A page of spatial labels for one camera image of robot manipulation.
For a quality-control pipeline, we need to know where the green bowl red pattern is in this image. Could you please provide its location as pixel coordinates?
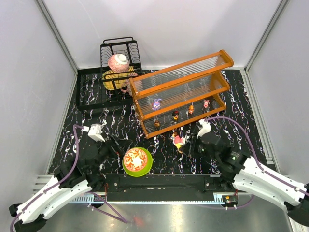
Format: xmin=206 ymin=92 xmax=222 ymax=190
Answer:
xmin=122 ymin=147 xmax=153 ymax=177

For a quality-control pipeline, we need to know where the orange figure toy on shelf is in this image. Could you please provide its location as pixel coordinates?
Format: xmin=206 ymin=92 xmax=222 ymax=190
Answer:
xmin=188 ymin=105 xmax=195 ymax=115

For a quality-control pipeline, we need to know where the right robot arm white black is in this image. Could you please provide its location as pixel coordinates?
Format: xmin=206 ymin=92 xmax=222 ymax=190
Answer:
xmin=180 ymin=132 xmax=309 ymax=227

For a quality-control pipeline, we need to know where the black wire dish rack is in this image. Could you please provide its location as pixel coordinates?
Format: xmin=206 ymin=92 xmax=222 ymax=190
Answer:
xmin=76 ymin=36 xmax=142 ymax=111

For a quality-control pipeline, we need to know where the orange clear display shelf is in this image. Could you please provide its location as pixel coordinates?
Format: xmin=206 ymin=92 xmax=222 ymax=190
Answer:
xmin=129 ymin=50 xmax=234 ymax=139

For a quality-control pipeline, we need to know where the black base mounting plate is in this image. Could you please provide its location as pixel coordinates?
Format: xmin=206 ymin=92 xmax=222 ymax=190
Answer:
xmin=105 ymin=174 xmax=236 ymax=203

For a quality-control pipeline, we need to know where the yellow patterned bowl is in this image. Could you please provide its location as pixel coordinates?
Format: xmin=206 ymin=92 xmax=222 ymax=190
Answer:
xmin=102 ymin=66 xmax=137 ymax=90

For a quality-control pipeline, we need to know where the black marble pattern mat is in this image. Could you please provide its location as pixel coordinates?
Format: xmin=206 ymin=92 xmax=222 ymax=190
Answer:
xmin=47 ymin=69 xmax=267 ymax=174

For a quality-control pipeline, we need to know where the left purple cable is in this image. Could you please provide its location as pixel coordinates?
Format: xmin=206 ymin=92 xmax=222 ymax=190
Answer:
xmin=9 ymin=124 xmax=128 ymax=232

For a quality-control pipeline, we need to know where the purple bunny toy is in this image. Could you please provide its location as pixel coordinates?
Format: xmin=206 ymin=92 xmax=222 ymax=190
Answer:
xmin=152 ymin=98 xmax=162 ymax=111

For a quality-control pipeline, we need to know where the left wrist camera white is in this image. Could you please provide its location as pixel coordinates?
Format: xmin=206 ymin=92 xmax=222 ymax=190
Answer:
xmin=82 ymin=123 xmax=105 ymax=142

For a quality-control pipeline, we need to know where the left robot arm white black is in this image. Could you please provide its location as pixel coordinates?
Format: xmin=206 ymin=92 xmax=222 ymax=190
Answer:
xmin=9 ymin=137 xmax=124 ymax=232

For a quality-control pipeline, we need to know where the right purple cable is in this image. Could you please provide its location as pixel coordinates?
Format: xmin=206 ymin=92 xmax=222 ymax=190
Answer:
xmin=200 ymin=116 xmax=309 ymax=210

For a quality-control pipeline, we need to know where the pink pig toy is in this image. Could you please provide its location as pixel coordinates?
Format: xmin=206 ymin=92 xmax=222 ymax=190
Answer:
xmin=203 ymin=100 xmax=210 ymax=109

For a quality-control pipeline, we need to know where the black haired figure toy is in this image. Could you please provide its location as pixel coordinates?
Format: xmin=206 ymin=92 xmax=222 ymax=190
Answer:
xmin=172 ymin=111 xmax=179 ymax=122

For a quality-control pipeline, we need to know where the pink mug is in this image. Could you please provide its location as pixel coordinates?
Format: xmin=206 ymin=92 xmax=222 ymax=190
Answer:
xmin=120 ymin=82 xmax=132 ymax=96

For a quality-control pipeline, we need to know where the pink flamingo toy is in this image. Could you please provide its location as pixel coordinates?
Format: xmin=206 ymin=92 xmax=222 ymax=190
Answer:
xmin=171 ymin=132 xmax=186 ymax=149

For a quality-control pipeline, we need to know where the pink patterned bowl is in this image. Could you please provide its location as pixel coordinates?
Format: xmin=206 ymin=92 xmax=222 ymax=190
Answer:
xmin=108 ymin=54 xmax=129 ymax=73

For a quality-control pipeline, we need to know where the brown figure toy on shelf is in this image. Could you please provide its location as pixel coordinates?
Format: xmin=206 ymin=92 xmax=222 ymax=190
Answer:
xmin=154 ymin=120 xmax=160 ymax=127

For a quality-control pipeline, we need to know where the purple cable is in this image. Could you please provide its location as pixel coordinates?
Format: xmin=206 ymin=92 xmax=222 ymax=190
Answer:
xmin=200 ymin=116 xmax=309 ymax=210
xmin=9 ymin=124 xmax=128 ymax=232

